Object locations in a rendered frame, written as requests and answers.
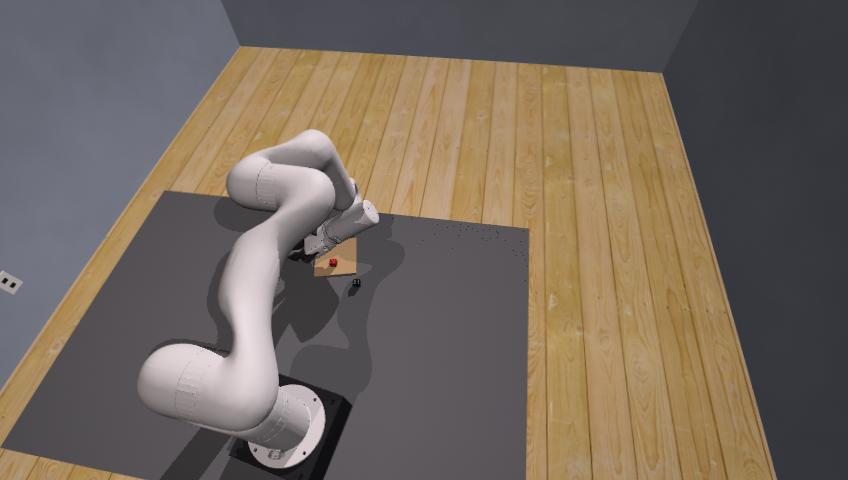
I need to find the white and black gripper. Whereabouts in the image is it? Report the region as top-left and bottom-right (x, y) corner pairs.
(289, 222), (337, 263)

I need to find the tan mat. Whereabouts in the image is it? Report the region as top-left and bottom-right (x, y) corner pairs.
(314, 238), (357, 277)

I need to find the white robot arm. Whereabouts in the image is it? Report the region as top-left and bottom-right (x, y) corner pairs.
(136, 129), (379, 469)

